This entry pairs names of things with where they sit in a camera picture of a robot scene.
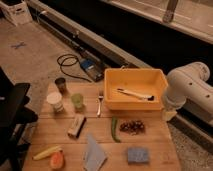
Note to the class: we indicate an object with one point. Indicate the blue sponge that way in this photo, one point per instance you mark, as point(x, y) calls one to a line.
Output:
point(137, 155)

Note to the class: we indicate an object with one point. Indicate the yellow plastic bin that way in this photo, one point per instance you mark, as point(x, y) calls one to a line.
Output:
point(144, 81)

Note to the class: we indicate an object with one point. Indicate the brush with pale handle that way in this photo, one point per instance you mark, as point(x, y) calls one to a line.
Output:
point(135, 94)

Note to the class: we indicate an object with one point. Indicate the metal cup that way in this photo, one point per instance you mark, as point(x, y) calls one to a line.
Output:
point(61, 84)

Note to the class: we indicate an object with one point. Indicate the white paper cup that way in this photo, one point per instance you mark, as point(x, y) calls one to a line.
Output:
point(55, 100)

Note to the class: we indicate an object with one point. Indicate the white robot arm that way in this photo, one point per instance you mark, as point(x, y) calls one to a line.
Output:
point(189, 82)

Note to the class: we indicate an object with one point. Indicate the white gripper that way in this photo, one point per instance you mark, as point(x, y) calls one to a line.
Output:
point(168, 115)

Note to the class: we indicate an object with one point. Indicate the metal fork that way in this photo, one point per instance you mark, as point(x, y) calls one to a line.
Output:
point(100, 98)

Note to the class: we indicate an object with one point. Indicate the green plastic cup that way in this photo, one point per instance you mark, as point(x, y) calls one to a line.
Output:
point(77, 100)

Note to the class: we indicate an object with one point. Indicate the green chili pepper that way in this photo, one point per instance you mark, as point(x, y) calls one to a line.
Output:
point(113, 130)

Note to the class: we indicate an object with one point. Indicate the blue grey cloth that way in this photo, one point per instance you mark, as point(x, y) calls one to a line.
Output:
point(94, 156)

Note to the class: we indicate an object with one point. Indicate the black chair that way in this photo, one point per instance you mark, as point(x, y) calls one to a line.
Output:
point(14, 116)

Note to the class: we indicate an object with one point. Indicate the white cardboard box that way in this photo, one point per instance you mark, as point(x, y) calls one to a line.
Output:
point(17, 14)

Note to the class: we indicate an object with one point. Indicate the orange fruit piece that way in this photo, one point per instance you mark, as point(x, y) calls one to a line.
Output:
point(57, 160)

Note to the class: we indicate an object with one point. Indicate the blue power device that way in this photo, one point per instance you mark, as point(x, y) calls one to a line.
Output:
point(92, 70)

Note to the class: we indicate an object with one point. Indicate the dark grape bunch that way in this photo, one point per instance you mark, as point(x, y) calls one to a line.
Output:
point(133, 127)

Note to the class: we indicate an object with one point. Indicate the wooden block eraser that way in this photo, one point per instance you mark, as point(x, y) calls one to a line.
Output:
point(76, 126)

